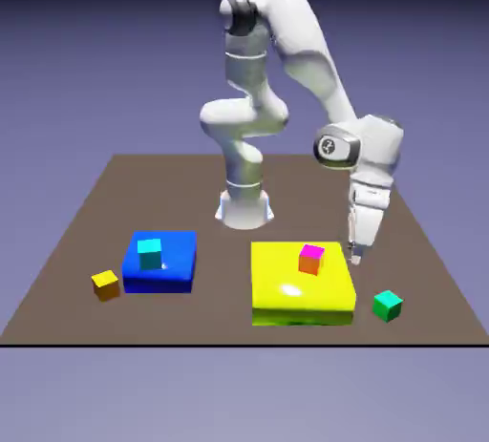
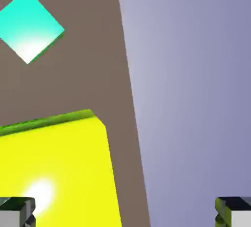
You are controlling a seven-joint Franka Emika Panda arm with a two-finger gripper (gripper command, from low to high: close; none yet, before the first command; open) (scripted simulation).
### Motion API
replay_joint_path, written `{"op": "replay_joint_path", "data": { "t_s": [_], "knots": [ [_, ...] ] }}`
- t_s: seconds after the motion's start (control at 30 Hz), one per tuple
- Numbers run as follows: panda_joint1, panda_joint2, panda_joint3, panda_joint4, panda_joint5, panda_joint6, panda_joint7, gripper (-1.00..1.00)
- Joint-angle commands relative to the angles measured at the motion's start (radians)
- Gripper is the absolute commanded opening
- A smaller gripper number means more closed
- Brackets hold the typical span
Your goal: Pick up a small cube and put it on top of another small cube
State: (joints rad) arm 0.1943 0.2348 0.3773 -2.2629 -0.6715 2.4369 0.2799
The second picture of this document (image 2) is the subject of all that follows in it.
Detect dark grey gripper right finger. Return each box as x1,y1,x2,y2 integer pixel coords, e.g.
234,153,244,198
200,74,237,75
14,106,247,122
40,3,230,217
214,196,251,227

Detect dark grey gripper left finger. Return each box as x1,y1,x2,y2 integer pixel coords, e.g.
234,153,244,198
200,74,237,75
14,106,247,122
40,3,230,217
0,196,37,227

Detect small cyan cube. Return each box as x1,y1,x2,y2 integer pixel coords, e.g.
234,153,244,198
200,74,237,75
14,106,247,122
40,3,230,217
0,0,65,65

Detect large yellow box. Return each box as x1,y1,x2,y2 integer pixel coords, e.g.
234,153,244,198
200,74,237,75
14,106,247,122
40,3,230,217
0,109,123,227

